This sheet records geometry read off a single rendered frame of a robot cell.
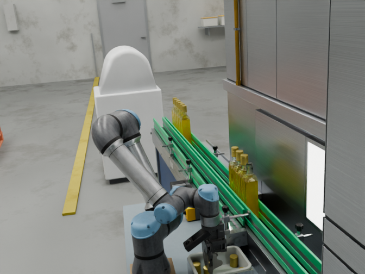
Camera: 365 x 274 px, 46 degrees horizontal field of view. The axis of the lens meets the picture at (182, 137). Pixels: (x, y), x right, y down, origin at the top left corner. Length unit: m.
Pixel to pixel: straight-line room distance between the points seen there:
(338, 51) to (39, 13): 11.96
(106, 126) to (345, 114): 1.03
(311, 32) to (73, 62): 11.20
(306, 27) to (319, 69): 0.17
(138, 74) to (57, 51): 8.19
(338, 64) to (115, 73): 3.80
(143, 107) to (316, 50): 3.13
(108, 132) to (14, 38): 11.19
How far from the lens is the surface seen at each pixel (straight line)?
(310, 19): 1.61
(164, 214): 1.53
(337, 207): 0.86
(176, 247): 2.04
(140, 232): 1.62
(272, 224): 1.85
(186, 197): 1.62
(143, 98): 4.50
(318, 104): 1.60
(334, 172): 0.84
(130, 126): 1.70
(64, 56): 12.56
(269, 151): 1.96
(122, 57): 4.46
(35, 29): 12.60
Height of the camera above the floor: 1.81
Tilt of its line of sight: 17 degrees down
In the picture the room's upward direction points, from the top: 4 degrees counter-clockwise
